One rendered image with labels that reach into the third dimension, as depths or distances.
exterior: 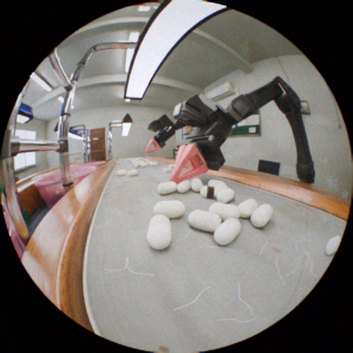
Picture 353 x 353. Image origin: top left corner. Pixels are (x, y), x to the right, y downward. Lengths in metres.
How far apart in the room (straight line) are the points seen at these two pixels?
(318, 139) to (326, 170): 0.47
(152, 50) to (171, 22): 0.08
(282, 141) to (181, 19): 2.12
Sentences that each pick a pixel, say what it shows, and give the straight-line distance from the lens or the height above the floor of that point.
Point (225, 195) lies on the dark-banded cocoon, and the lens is 0.15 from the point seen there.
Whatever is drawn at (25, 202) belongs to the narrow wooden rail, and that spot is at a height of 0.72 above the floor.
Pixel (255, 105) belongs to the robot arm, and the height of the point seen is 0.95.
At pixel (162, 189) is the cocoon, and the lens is 0.17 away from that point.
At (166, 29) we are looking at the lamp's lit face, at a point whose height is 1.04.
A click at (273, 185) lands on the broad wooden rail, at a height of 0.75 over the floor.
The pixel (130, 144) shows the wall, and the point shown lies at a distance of 4.88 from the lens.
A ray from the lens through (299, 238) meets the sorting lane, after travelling 0.15.
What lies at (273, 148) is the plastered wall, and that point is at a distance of 2.21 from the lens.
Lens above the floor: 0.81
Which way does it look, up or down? 14 degrees down
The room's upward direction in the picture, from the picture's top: straight up
